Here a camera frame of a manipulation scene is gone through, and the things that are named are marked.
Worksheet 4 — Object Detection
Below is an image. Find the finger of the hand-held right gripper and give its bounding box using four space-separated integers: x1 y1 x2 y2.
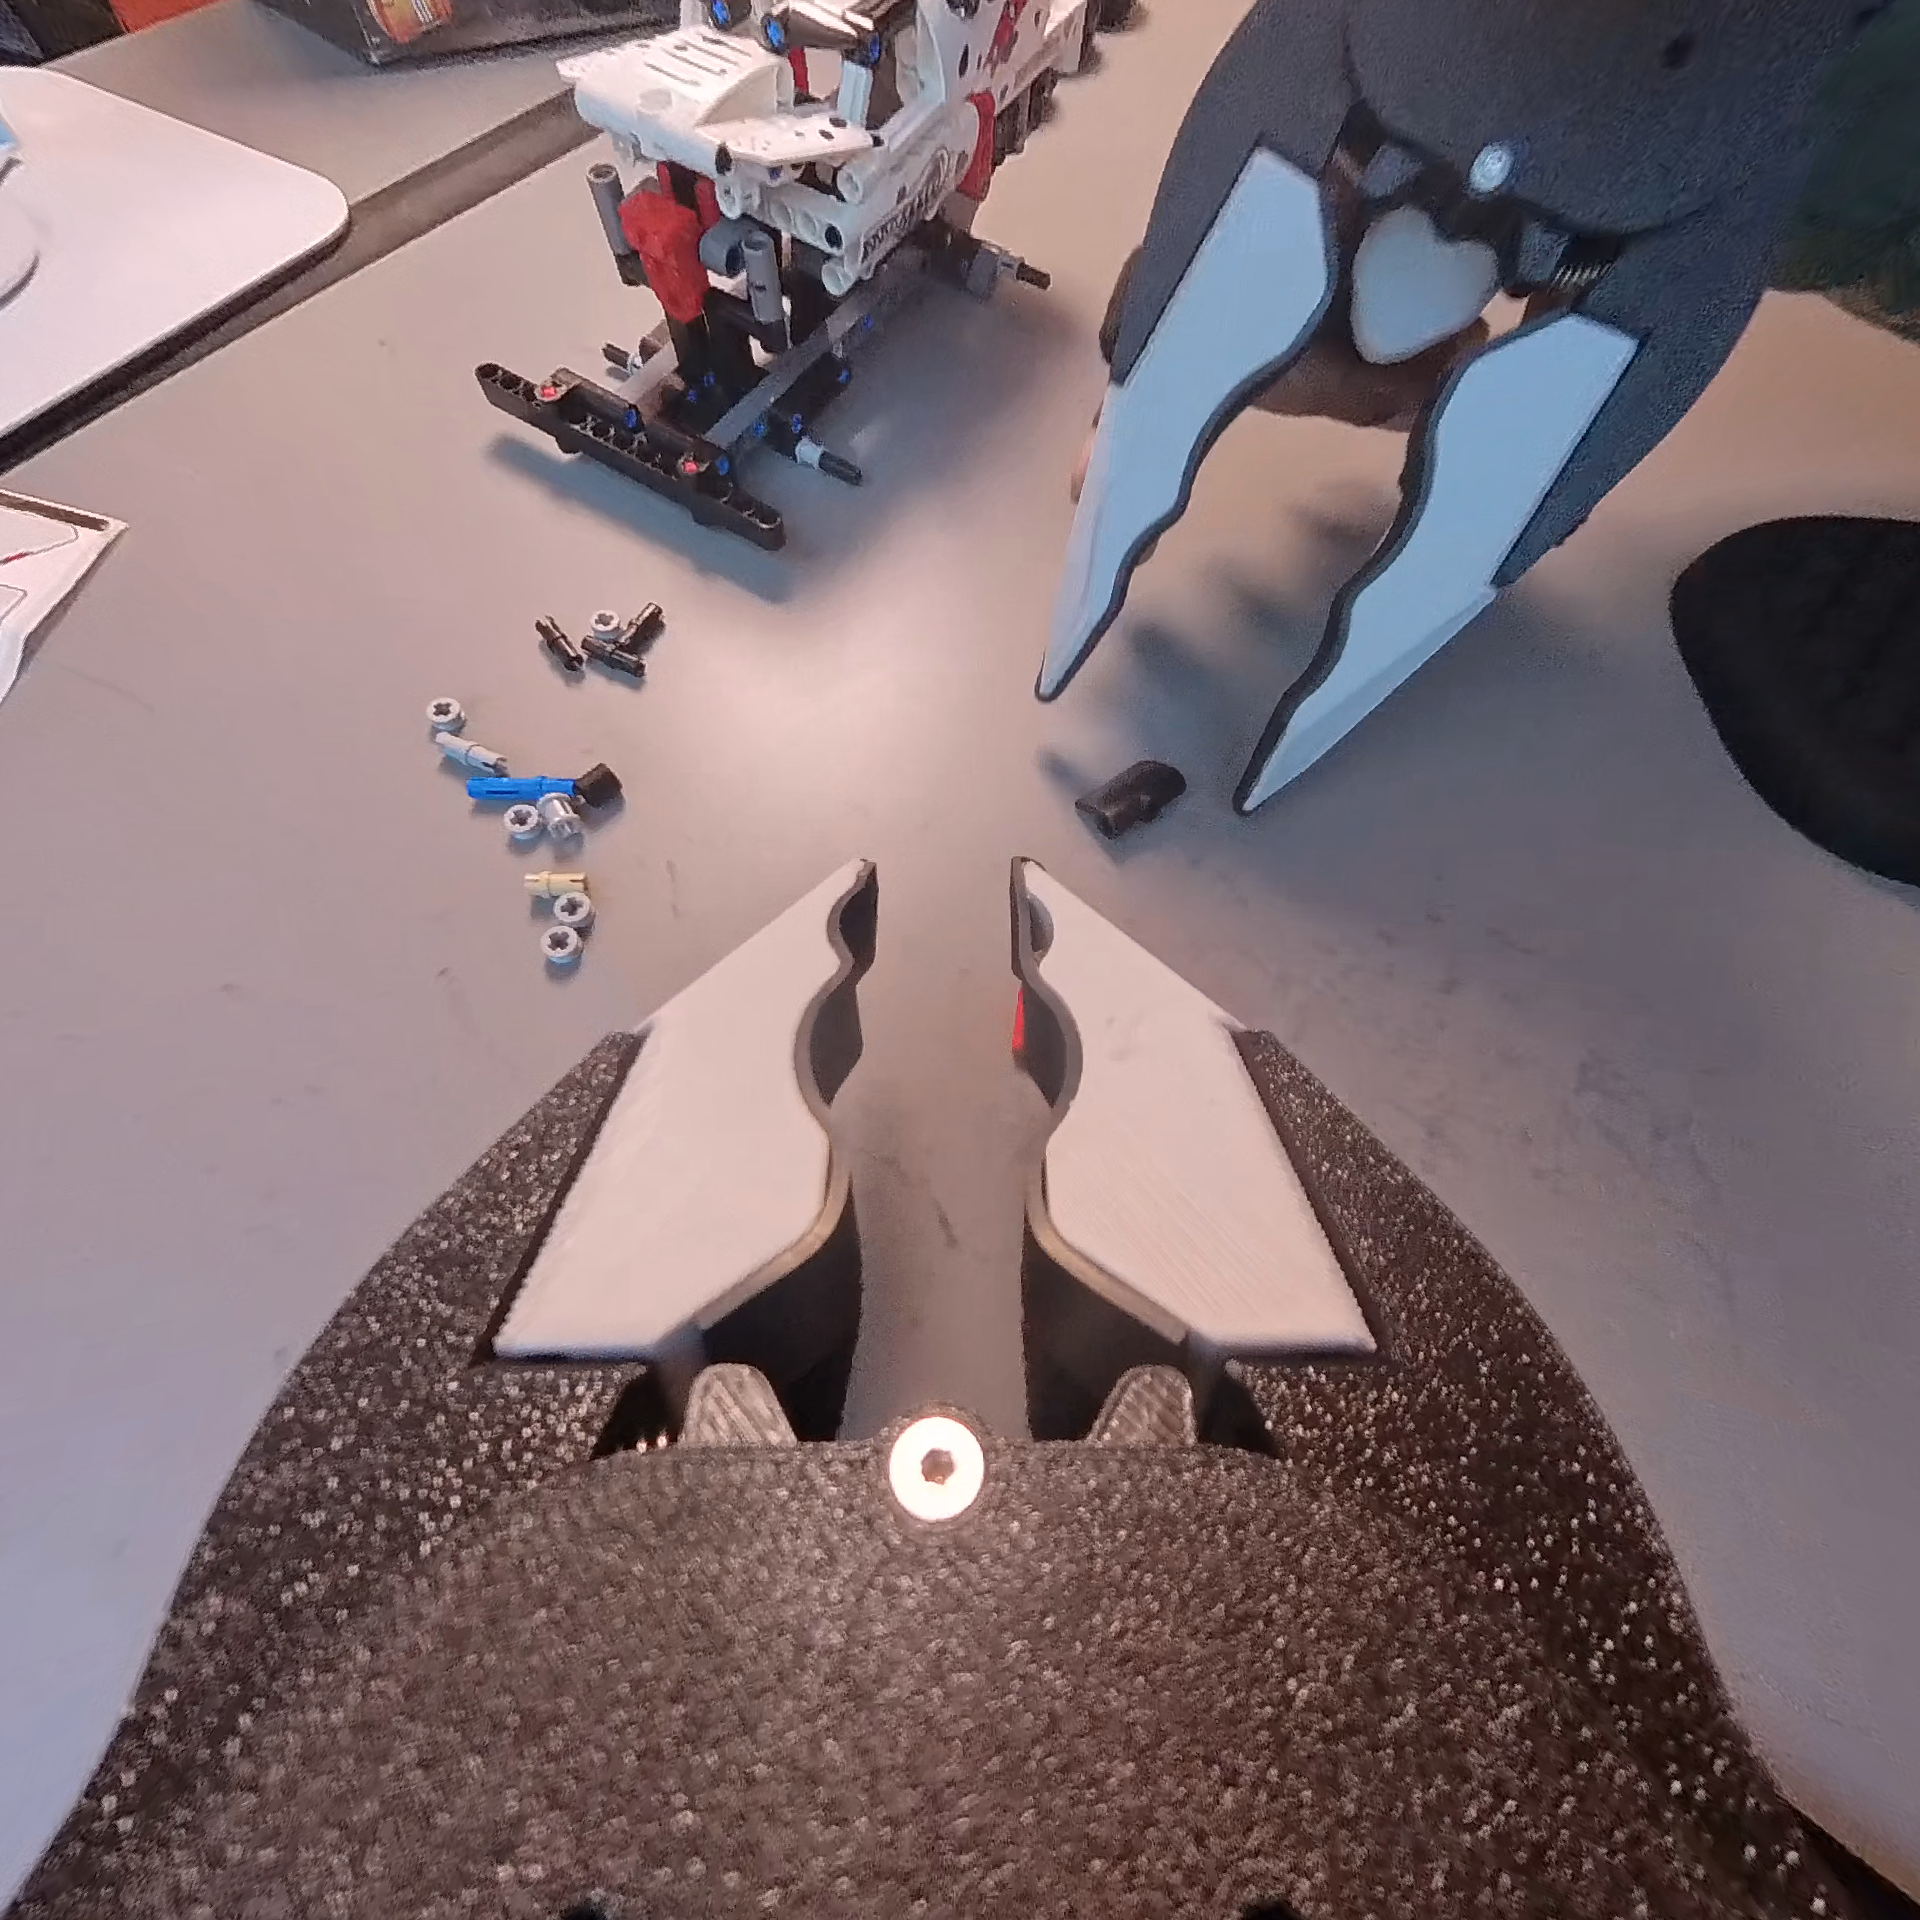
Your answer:
1230 311 1644 819
1031 144 1342 706

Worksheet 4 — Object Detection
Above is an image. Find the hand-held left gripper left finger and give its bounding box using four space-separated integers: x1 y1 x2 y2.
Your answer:
492 857 881 1432

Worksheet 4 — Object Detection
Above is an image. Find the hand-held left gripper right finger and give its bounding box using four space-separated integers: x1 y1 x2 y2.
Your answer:
1008 855 1382 1438

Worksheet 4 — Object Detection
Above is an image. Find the black lego connector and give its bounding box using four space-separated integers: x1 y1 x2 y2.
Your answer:
1073 759 1185 836

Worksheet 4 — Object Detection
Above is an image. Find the cluster of small lego pieces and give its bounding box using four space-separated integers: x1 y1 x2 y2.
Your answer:
428 599 664 966

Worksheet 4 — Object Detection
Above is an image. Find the white lego monster truck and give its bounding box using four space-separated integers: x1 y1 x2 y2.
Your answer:
475 0 1097 553

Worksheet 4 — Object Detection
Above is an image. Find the person's right forearm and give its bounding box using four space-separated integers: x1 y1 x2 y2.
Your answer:
1769 89 1920 303

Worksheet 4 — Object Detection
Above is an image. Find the dark cardboard lego box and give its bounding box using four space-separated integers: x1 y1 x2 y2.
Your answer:
256 0 601 65

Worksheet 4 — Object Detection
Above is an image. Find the person's right hand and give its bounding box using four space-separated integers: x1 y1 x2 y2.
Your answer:
1253 292 1535 434

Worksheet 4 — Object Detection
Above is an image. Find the black wrist rest pad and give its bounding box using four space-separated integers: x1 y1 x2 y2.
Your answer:
1669 516 1920 890

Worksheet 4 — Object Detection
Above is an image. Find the white sticker sheet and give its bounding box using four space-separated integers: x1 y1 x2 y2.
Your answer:
0 488 128 705

